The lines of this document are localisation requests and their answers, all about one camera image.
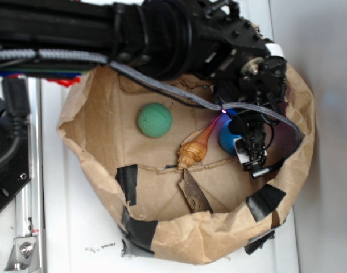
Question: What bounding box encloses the brown paper bag bin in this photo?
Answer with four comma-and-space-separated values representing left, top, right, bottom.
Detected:
57, 66, 316, 264

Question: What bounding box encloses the black plug connector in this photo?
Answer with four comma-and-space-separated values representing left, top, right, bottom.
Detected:
251, 158, 285, 179

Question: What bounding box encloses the blue foam ball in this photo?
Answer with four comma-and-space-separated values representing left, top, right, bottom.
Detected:
218, 120, 241, 156

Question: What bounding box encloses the orange spiral seashell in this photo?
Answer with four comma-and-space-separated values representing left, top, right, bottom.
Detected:
177, 115, 221, 170

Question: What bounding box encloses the grey braided cable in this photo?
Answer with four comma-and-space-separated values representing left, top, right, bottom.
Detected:
0, 48, 304, 148

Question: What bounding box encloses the dark bark piece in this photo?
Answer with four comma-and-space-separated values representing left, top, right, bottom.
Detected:
179, 169, 213, 214

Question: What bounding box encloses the aluminium frame rail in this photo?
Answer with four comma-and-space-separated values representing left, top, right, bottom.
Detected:
16, 76, 47, 272

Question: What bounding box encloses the metal corner bracket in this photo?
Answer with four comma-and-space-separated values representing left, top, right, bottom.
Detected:
3, 237, 40, 272

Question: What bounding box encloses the green foam golf ball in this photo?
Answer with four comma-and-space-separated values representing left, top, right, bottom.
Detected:
138, 102, 172, 138

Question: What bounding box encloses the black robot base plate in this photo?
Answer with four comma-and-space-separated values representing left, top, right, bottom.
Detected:
0, 98, 30, 213

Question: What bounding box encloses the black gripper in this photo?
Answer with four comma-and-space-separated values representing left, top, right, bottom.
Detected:
229, 114, 269, 171

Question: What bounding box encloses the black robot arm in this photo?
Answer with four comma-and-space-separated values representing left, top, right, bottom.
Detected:
0, 1, 286, 177

